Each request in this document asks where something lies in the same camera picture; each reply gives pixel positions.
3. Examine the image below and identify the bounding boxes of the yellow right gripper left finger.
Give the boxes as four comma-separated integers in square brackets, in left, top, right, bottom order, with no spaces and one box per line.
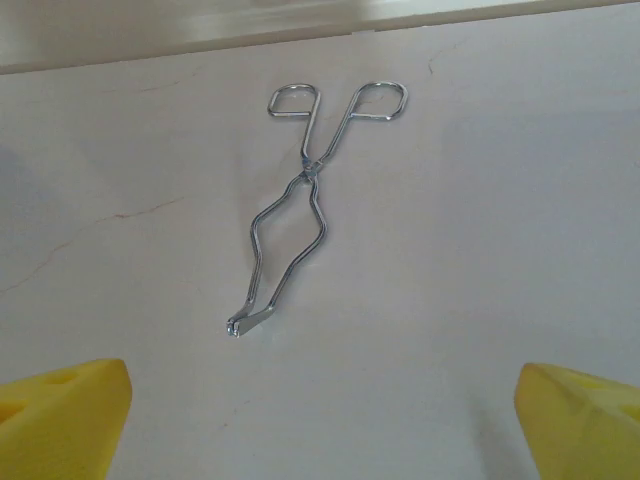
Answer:
[0,357,134,480]

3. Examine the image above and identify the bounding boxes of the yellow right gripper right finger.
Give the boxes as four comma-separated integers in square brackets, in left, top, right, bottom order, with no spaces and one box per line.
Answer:
[514,362,640,480]

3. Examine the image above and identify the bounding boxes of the silver wire crucible tongs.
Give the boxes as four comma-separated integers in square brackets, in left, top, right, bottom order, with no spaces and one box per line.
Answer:
[223,81,409,339]

